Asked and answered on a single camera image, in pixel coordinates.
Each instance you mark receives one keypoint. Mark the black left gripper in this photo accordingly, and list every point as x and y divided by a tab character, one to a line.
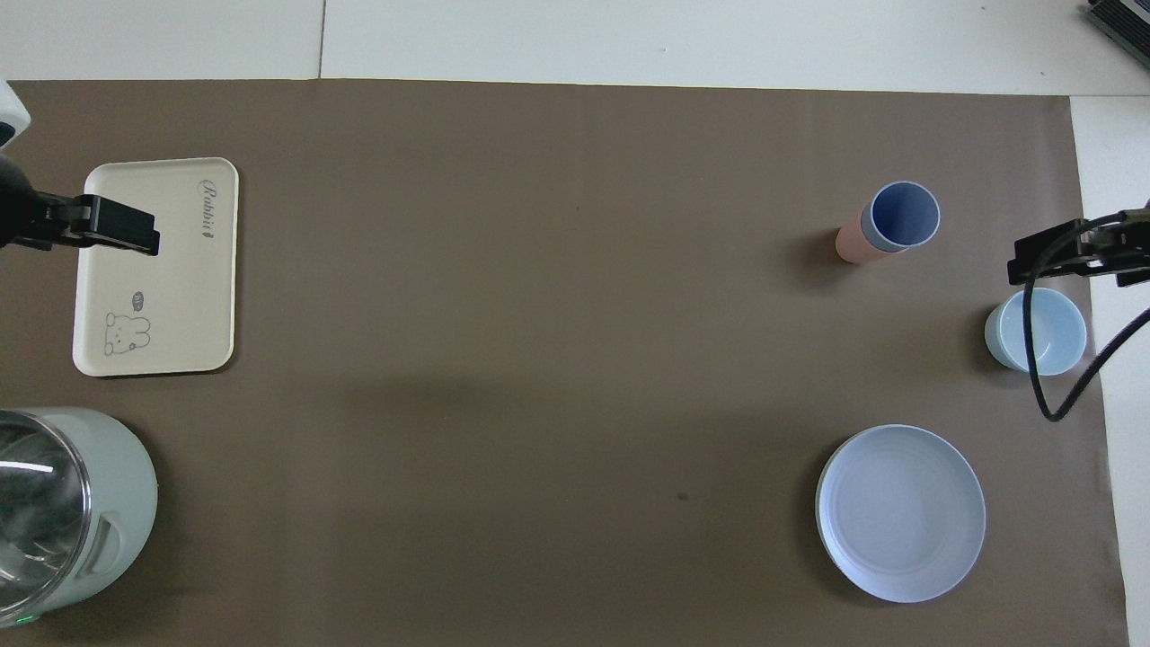
18	211

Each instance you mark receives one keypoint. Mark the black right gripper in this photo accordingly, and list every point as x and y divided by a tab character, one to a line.
1130	247

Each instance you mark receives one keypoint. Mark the blue ribbed plastic cup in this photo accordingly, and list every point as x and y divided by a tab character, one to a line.
903	214

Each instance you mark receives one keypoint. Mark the pink plastic cup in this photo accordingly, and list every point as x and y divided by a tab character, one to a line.
852	244

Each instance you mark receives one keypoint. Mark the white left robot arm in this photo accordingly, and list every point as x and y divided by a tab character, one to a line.
9	112

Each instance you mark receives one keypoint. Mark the cream rabbit print tray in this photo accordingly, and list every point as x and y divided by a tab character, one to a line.
193	288

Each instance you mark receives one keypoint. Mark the light blue bowl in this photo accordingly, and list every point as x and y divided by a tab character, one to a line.
1060	332

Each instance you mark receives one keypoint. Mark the dark grey ribbed device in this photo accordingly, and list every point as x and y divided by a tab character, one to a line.
1123	22

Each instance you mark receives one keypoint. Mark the pale green electric pot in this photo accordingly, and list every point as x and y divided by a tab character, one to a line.
99	485

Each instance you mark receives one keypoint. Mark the pale blue round plate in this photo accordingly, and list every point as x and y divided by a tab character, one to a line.
898	512

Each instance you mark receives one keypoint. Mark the brown paper table mat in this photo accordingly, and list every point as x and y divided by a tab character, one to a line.
539	314

